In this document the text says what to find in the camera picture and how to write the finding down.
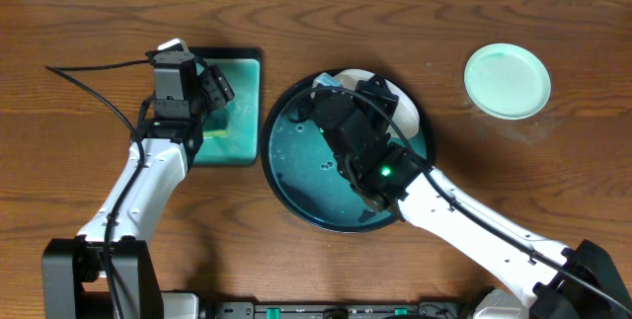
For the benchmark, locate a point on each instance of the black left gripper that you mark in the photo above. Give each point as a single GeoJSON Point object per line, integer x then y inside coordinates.
{"type": "Point", "coordinates": [217, 88]}

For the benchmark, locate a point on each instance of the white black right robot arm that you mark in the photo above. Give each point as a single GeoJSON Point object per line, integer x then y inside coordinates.
{"type": "Point", "coordinates": [550, 279]}

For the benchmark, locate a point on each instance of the round black tray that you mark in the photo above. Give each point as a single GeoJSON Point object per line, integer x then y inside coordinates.
{"type": "Point", "coordinates": [306, 177]}

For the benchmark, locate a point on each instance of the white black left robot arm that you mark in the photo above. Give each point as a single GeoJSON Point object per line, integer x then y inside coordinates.
{"type": "Point", "coordinates": [105, 270]}

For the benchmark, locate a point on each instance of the green yellow sponge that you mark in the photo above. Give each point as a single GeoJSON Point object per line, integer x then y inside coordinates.
{"type": "Point", "coordinates": [216, 124]}

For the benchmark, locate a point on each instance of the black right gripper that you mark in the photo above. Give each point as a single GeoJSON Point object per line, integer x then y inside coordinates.
{"type": "Point", "coordinates": [382, 92]}

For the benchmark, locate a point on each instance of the rectangular black soapy water tray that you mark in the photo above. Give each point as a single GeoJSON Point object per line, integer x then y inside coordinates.
{"type": "Point", "coordinates": [242, 66]}

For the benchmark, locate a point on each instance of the white plate with green stain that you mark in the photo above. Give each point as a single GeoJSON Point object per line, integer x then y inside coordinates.
{"type": "Point", "coordinates": [406, 115]}

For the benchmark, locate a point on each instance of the mint green plate with stain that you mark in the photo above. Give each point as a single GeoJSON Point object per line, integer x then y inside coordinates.
{"type": "Point", "coordinates": [507, 81]}

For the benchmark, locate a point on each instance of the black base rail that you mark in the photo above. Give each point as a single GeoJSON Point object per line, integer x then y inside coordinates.
{"type": "Point", "coordinates": [249, 310]}

